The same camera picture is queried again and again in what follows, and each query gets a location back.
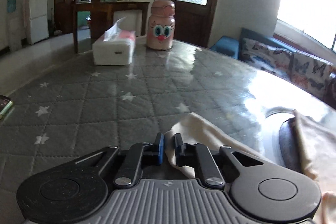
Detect cream sweater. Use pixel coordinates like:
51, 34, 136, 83
165, 109, 335, 223

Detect black round induction cooktop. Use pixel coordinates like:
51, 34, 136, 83
278, 118, 303, 173

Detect white pink tissue pack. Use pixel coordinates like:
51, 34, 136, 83
92, 17, 135, 66

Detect blue sofa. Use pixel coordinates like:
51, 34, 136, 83
210, 28, 297, 60

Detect left butterfly print cushion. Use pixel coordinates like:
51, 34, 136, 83
240, 38, 293, 80

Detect butterfly print cushion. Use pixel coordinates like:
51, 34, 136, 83
240, 38, 293, 80
290, 51, 334, 99

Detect pink cartoon face bottle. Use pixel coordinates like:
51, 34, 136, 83
146, 0, 175, 51

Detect smartphone at table edge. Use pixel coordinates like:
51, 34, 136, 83
0, 95, 13, 118

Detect right butterfly print cushion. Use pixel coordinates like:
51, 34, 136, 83
290, 51, 334, 99

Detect white refrigerator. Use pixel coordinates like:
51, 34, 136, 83
25, 0, 49, 45

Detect window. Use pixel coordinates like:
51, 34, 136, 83
275, 0, 335, 52

